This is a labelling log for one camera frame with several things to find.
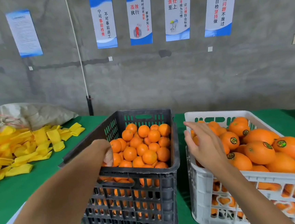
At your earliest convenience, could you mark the white pole with black base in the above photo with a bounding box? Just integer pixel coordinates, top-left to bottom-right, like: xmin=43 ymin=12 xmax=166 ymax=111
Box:
xmin=64 ymin=0 xmax=95 ymax=118

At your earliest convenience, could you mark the person's left hand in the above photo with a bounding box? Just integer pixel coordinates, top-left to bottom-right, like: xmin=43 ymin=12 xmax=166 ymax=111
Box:
xmin=84 ymin=138 xmax=116 ymax=172

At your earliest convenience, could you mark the person's right forearm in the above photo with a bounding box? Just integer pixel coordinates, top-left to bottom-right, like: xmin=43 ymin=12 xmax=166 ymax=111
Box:
xmin=211 ymin=155 xmax=294 ymax=224

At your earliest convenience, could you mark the pile of yellow bags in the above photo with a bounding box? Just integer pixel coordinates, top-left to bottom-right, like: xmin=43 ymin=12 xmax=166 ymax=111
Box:
xmin=0 ymin=110 xmax=90 ymax=185

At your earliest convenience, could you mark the person's right hand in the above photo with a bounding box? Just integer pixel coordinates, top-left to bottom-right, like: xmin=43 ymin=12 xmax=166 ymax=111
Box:
xmin=183 ymin=118 xmax=230 ymax=176

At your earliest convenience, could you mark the heap of labelled oranges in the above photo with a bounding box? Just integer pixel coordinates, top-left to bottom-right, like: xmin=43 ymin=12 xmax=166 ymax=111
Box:
xmin=189 ymin=111 xmax=295 ymax=223

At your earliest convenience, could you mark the beige woven sack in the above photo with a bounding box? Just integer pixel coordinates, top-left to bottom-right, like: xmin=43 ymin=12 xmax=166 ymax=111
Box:
xmin=0 ymin=98 xmax=80 ymax=133

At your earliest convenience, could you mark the pile of oranges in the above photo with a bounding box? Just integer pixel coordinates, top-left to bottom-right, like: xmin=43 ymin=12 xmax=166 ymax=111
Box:
xmin=95 ymin=119 xmax=179 ymax=223

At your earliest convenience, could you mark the white plastic crate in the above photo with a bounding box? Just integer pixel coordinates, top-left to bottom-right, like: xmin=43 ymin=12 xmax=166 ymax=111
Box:
xmin=183 ymin=102 xmax=295 ymax=224

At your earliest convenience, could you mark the blue white wall poster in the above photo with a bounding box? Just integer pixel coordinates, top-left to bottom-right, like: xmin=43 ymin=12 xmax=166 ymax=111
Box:
xmin=202 ymin=0 xmax=243 ymax=38
xmin=126 ymin=0 xmax=156 ymax=46
xmin=162 ymin=0 xmax=196 ymax=42
xmin=89 ymin=0 xmax=119 ymax=50

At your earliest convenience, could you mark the white notice with blue border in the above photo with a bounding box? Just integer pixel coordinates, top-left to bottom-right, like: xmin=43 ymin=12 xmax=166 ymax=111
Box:
xmin=5 ymin=9 xmax=44 ymax=59

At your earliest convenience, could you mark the black plastic crate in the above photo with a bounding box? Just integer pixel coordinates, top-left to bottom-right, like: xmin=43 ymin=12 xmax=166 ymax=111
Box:
xmin=55 ymin=105 xmax=187 ymax=224

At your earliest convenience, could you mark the person's left forearm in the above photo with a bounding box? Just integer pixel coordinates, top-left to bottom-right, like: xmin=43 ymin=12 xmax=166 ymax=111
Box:
xmin=0 ymin=145 xmax=117 ymax=224

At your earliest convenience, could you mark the green felt table cover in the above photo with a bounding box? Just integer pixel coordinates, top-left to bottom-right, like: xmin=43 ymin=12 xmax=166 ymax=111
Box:
xmin=0 ymin=97 xmax=295 ymax=224

